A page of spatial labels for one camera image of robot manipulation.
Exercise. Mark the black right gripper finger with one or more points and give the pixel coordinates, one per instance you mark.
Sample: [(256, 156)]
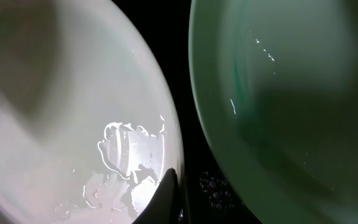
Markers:
[(164, 205)]

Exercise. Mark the white plate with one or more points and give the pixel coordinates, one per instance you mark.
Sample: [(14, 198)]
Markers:
[(88, 127)]

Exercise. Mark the green plate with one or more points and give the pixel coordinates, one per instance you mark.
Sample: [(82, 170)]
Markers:
[(275, 84)]

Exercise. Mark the black round tray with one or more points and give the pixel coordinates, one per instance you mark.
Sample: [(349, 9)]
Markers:
[(164, 26)]

